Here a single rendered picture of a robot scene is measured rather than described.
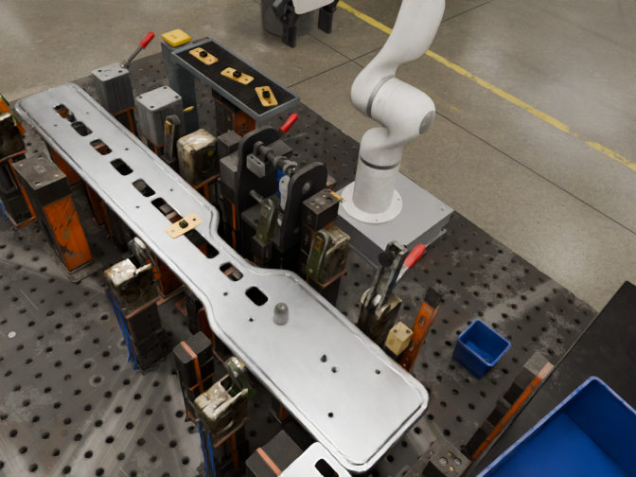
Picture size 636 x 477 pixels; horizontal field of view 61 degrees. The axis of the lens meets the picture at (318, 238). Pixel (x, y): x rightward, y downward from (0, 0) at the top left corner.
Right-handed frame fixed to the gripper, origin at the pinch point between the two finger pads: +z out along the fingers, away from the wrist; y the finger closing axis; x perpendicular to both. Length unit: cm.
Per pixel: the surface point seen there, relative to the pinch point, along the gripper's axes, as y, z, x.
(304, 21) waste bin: -197, 132, -197
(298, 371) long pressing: 30, 45, 34
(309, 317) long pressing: 20, 45, 26
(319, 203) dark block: 4.6, 32.7, 11.9
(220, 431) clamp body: 48, 49, 32
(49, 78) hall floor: -32, 144, -251
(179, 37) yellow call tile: -9, 29, -59
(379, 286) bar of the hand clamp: 10, 34, 35
